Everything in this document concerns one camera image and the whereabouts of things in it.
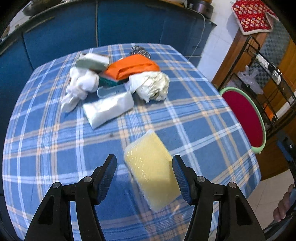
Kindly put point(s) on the green white medicine box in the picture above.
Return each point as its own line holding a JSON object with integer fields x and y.
{"x": 92, "y": 61}

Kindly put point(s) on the blue lower kitchen cabinets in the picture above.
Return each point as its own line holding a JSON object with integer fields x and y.
{"x": 81, "y": 25}

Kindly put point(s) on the white foam packet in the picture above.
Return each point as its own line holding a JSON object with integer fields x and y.
{"x": 100, "y": 111}

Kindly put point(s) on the dark rice cooker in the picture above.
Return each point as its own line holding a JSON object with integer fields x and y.
{"x": 203, "y": 7}

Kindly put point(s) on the blue plaid tablecloth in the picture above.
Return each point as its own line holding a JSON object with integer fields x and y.
{"x": 44, "y": 145}

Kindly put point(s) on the wooden door frame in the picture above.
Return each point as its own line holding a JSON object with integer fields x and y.
{"x": 232, "y": 54}

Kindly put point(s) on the red patterned quilt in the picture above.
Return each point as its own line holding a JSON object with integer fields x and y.
{"x": 253, "y": 17}

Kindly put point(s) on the green teal sponge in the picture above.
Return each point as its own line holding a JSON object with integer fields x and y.
{"x": 108, "y": 81}

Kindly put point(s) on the red bucket green rim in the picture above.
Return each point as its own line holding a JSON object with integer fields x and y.
{"x": 248, "y": 116}

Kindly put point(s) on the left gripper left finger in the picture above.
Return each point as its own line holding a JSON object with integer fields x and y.
{"x": 89, "y": 192}

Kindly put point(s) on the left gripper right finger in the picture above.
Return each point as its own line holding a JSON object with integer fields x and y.
{"x": 197, "y": 191}

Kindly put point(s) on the person's right hand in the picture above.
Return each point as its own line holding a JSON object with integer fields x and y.
{"x": 283, "y": 206}

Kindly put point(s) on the yellow sponge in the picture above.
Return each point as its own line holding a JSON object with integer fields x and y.
{"x": 150, "y": 164}

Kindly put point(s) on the black wire shelf rack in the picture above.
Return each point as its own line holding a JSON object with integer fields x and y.
{"x": 277, "y": 103}

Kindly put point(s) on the steel wool scrubber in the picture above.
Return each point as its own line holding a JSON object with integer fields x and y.
{"x": 138, "y": 50}

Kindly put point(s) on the white tissue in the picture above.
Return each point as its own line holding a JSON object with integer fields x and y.
{"x": 82, "y": 82}

